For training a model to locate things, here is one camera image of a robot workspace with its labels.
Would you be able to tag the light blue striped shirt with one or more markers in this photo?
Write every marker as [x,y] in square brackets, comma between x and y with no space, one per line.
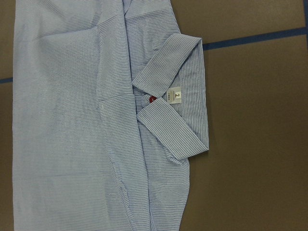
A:
[108,105]

